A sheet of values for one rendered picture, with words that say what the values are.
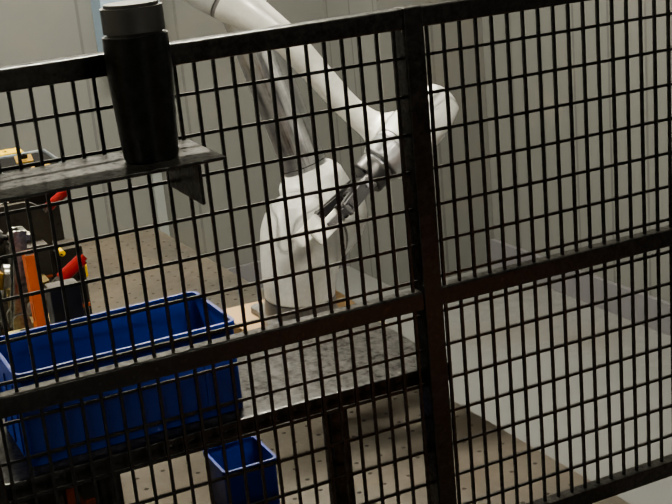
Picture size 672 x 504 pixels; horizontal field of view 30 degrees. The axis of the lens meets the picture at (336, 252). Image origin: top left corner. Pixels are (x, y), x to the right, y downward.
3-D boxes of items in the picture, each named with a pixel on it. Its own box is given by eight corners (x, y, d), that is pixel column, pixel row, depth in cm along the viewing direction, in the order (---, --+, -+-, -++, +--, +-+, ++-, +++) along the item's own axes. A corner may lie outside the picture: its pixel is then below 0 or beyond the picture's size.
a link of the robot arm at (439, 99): (421, 155, 246) (411, 175, 259) (472, 102, 250) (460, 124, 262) (380, 119, 247) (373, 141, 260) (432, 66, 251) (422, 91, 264)
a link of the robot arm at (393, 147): (404, 165, 257) (385, 185, 255) (374, 133, 255) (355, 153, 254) (420, 160, 248) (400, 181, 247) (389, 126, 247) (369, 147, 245)
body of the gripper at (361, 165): (398, 177, 247) (367, 210, 245) (384, 181, 255) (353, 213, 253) (372, 149, 246) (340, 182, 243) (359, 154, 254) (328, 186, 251)
